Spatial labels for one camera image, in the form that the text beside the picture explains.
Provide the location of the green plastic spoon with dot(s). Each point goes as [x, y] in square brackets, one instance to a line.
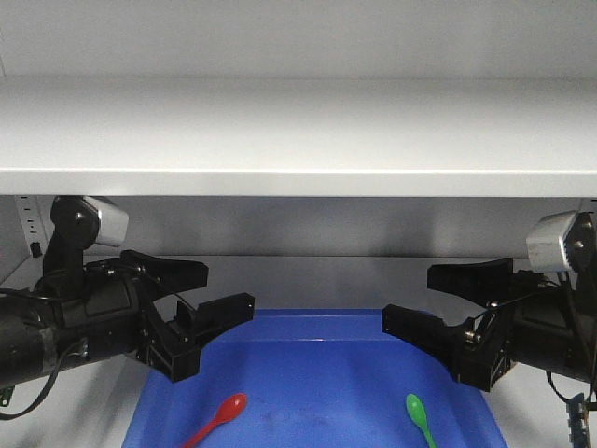
[417, 414]

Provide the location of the red plastic spoon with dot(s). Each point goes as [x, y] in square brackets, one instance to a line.
[231, 408]

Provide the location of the grey metal cabinet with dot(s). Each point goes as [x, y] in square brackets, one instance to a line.
[316, 154]

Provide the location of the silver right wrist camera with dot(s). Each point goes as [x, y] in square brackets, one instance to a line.
[546, 243]

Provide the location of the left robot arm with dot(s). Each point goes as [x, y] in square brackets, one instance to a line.
[24, 356]

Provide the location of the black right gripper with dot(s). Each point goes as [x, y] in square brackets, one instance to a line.
[537, 322]

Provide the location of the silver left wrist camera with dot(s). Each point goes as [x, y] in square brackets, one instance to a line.
[112, 221]

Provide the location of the blue plastic tray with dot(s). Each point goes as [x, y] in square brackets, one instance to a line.
[313, 379]

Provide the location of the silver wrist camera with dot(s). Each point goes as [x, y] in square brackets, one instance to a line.
[112, 221]
[546, 243]

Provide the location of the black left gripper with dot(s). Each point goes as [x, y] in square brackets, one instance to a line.
[107, 308]

